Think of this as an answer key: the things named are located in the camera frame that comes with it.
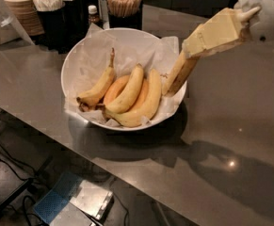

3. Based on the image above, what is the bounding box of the white paper liner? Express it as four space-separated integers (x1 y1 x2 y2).
64 23 182 128

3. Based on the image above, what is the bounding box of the black holder back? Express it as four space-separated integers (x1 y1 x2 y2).
64 0 98 33

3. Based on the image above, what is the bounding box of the middle yellow banana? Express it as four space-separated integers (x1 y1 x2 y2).
105 64 144 113

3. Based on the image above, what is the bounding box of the stack of paper cups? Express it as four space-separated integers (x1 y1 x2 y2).
4 0 44 37

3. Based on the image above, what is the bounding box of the blue and silver floor device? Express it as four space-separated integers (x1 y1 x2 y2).
34 171 113 226

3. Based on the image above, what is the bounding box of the black floor cable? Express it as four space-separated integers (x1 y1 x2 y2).
0 129 37 181

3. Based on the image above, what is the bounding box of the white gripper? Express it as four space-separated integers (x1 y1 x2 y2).
182 0 274 58

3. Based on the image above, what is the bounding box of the right back yellow banana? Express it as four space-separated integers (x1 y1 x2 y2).
105 69 162 128

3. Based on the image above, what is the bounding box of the white bowl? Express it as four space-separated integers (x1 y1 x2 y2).
60 27 187 132

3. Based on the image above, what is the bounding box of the black holder with sugar packets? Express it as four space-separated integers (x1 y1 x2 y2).
33 0 66 53

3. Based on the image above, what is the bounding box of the orange ripe banana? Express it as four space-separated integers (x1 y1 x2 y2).
104 75 129 105

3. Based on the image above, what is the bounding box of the large front yellow banana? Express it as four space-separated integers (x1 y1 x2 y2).
162 52 199 97

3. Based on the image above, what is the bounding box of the black holder with wooden stirrers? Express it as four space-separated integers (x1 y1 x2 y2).
106 0 142 29

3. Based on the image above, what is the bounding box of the small brown glass bottle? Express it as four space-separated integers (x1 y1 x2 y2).
88 5 101 24

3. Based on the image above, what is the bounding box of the leftmost yellow banana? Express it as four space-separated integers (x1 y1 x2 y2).
76 49 115 111

